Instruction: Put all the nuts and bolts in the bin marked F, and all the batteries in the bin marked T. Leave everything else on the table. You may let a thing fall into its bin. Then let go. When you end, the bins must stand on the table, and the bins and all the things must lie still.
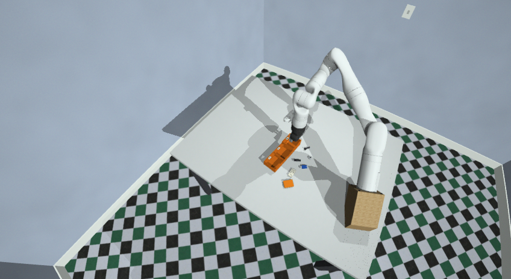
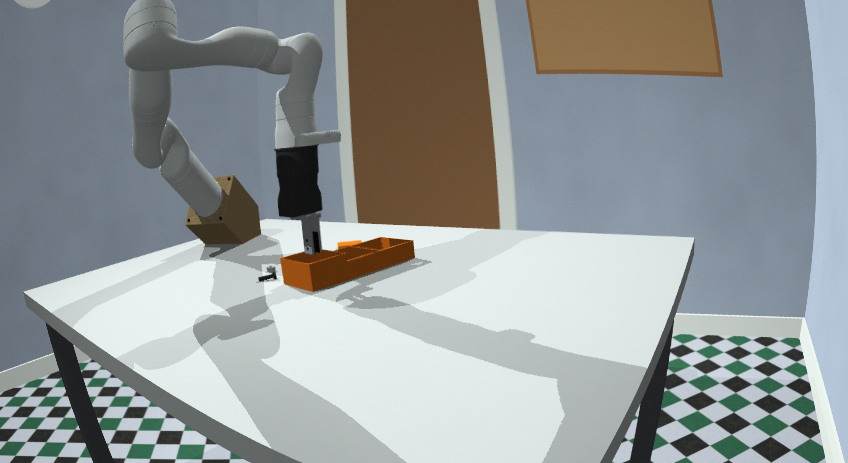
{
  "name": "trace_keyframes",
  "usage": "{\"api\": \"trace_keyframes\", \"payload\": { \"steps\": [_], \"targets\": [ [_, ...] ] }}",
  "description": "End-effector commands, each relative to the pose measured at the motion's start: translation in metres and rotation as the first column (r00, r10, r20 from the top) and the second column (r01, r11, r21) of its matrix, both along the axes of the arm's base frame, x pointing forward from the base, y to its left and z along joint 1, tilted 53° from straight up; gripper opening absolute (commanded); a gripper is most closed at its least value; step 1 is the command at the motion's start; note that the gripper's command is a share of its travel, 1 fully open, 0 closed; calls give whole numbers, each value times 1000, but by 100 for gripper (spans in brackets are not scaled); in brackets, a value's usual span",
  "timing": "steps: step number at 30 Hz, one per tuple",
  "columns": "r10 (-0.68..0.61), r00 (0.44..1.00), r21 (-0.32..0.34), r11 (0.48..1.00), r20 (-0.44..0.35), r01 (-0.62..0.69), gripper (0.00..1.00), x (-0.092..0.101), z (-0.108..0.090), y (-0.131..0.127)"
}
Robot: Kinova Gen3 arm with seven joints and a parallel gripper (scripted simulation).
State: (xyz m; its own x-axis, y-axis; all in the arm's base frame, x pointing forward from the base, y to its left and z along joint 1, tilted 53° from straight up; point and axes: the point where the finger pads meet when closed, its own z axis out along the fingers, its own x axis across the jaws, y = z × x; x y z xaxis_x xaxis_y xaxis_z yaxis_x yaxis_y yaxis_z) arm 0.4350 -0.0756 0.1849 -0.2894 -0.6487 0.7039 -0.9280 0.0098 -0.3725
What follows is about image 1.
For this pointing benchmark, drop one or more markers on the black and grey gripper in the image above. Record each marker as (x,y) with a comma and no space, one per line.
(297,127)

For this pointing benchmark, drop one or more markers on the orange square pad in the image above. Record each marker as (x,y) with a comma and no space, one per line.
(288,183)

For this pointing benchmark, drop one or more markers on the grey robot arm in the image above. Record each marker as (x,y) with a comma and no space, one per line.
(369,172)

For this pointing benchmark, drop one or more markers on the white domino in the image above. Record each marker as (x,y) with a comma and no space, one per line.
(291,173)

